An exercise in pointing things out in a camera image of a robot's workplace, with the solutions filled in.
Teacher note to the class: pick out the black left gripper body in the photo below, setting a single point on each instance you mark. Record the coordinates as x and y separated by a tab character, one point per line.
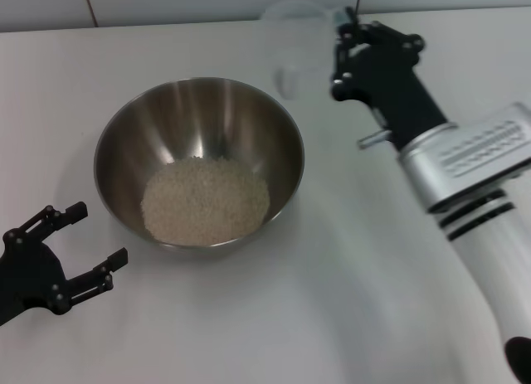
29	276

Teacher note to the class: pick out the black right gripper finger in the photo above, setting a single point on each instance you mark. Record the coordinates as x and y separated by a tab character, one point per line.
341	52
394	37

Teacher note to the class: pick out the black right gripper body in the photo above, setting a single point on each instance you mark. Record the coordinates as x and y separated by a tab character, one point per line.
386	85

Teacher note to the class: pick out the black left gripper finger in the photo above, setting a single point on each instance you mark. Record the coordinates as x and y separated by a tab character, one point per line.
50	217
91	282

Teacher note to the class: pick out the clear plastic measuring cup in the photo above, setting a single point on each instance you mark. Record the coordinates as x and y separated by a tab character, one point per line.
303	48

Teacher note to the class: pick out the white rice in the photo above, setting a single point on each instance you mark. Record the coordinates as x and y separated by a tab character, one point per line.
207	201

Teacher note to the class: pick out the stainless steel mixing bowl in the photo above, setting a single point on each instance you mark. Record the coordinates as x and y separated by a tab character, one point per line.
199	118

